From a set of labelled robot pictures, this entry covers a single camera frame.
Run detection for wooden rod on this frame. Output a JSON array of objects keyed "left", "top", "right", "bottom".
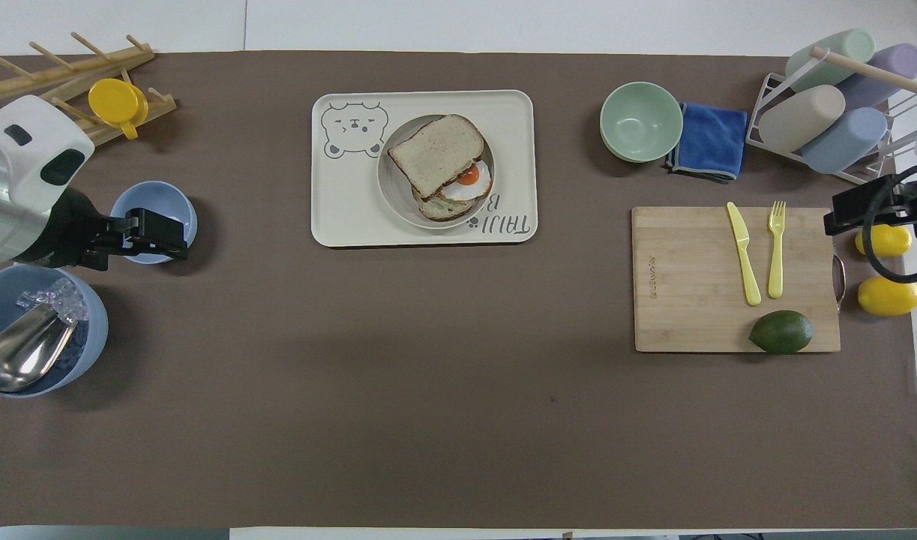
[{"left": 811, "top": 46, "right": 917, "bottom": 103}]

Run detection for beige cup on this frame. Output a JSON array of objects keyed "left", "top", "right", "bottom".
[{"left": 758, "top": 84, "right": 847, "bottom": 155}]

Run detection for yellow cup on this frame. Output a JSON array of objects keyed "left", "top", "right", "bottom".
[{"left": 88, "top": 78, "right": 150, "bottom": 141}]

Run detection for clear ice cubes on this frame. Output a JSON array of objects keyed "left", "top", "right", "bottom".
[{"left": 17, "top": 278, "right": 90, "bottom": 326}]

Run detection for black cable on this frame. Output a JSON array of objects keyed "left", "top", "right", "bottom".
[{"left": 861, "top": 158, "right": 917, "bottom": 285}]

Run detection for bread slice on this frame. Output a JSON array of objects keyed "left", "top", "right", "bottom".
[
  {"left": 412, "top": 187, "right": 478, "bottom": 223},
  {"left": 387, "top": 114, "right": 487, "bottom": 200}
]

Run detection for blue cloth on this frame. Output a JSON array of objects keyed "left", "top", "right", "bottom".
[{"left": 664, "top": 101, "right": 751, "bottom": 184}]

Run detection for yellow plastic knife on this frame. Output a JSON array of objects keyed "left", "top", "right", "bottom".
[{"left": 726, "top": 201, "right": 763, "bottom": 308}]

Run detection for purple cup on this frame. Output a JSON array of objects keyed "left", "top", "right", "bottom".
[{"left": 835, "top": 43, "right": 917, "bottom": 113}]

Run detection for wooden dish rack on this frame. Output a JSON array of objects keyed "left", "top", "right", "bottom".
[{"left": 0, "top": 31, "right": 178, "bottom": 148}]

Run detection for blue cup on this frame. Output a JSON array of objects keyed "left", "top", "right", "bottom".
[{"left": 800, "top": 106, "right": 889, "bottom": 176}]

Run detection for white wire rack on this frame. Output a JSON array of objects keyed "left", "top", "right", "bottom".
[{"left": 745, "top": 46, "right": 917, "bottom": 187}]

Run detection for cream tray with bear print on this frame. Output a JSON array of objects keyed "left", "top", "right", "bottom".
[{"left": 311, "top": 90, "right": 538, "bottom": 248}]

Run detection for green avocado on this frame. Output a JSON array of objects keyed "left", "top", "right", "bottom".
[{"left": 748, "top": 309, "right": 814, "bottom": 356}]

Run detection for yellow plastic fork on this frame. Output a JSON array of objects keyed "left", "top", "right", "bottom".
[{"left": 766, "top": 199, "right": 788, "bottom": 300}]

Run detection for large blue bowl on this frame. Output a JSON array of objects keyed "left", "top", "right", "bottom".
[{"left": 0, "top": 264, "right": 109, "bottom": 399}]

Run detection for white round plate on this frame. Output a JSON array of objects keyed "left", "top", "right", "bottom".
[{"left": 377, "top": 114, "right": 496, "bottom": 230}]

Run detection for green cup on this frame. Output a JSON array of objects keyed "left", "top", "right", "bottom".
[{"left": 785, "top": 28, "right": 877, "bottom": 94}]

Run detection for metal scoop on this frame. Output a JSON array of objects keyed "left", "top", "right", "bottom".
[{"left": 0, "top": 302, "right": 76, "bottom": 414}]

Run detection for small blue bowl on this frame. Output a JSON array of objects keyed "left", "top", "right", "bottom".
[{"left": 110, "top": 181, "right": 199, "bottom": 265}]

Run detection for yellow lemon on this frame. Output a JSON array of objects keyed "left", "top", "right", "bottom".
[
  {"left": 854, "top": 223, "right": 914, "bottom": 259},
  {"left": 856, "top": 274, "right": 917, "bottom": 318}
]

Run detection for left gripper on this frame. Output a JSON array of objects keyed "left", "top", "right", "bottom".
[{"left": 12, "top": 186, "right": 114, "bottom": 272}]

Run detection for green bowl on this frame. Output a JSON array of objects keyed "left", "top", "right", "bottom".
[{"left": 599, "top": 81, "right": 685, "bottom": 164}]

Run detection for fried egg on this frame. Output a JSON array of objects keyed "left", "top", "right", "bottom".
[{"left": 437, "top": 158, "right": 494, "bottom": 204}]

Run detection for wooden cutting board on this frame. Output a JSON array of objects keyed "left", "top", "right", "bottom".
[{"left": 631, "top": 205, "right": 847, "bottom": 354}]

